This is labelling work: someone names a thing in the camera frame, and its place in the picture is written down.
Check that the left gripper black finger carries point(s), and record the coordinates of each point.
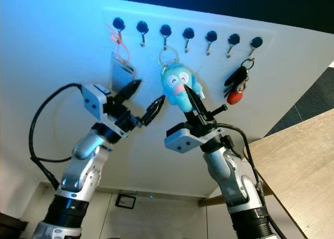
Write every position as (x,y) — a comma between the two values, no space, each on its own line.
(154,111)
(129,89)

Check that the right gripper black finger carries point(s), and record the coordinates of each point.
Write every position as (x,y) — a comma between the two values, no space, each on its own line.
(205,104)
(198,102)

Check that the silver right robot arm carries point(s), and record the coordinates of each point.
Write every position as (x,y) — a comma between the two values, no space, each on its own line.
(237,189)

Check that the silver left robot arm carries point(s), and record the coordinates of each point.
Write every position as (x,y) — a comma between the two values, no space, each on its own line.
(83,166)

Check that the black car keys red fob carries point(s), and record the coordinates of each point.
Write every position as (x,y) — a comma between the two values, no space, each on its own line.
(238,80)

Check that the black knob metal hook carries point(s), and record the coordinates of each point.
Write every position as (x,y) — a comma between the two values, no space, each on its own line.
(257,42)
(142,26)
(211,36)
(188,32)
(119,23)
(165,29)
(234,39)

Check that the wooden dining table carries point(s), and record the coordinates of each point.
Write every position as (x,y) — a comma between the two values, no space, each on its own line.
(308,176)

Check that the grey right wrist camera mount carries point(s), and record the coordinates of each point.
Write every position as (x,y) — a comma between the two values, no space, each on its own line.
(185,141)

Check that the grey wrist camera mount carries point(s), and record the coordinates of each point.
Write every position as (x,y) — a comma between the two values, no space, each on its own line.
(95,100)
(185,141)

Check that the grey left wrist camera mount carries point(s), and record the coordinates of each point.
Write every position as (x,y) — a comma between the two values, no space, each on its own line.
(95,100)

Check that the white wall hook rack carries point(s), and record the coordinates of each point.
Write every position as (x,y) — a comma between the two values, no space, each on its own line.
(198,21)

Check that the black wall plate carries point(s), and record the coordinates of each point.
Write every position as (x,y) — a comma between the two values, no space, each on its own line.
(126,201)

